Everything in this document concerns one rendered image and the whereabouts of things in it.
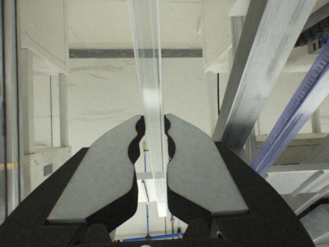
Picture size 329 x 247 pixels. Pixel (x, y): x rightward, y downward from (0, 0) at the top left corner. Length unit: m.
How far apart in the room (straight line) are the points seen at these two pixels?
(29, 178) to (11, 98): 0.29
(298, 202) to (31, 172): 0.80
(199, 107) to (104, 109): 1.10
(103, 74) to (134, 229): 1.78
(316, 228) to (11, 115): 0.82
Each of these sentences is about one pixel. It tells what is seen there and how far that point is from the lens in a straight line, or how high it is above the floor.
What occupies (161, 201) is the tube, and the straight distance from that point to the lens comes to 0.25.
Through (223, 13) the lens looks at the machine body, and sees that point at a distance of 0.88.
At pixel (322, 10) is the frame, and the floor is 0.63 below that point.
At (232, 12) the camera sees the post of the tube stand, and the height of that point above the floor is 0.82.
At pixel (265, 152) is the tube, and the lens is 0.19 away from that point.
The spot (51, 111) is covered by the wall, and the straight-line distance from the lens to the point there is 2.23.
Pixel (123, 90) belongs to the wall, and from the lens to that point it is 2.02.
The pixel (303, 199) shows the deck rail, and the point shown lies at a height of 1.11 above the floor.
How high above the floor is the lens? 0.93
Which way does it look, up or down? 2 degrees down
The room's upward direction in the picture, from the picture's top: 177 degrees clockwise
